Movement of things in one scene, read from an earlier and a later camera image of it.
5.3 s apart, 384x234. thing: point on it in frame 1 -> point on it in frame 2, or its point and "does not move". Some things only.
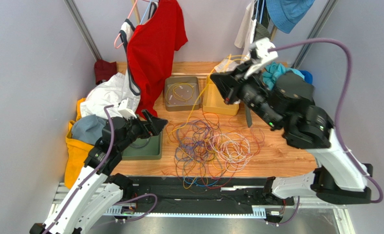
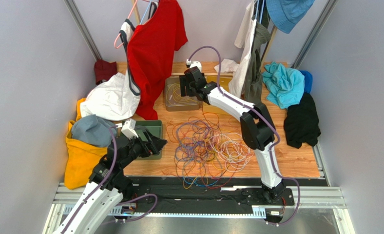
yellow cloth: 78,152 does not move
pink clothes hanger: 119,35 does not move
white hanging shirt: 245,31 does not move
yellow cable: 201,103 -> 178,96
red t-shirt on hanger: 150,46 does not move
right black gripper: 232,90 -> 184,86
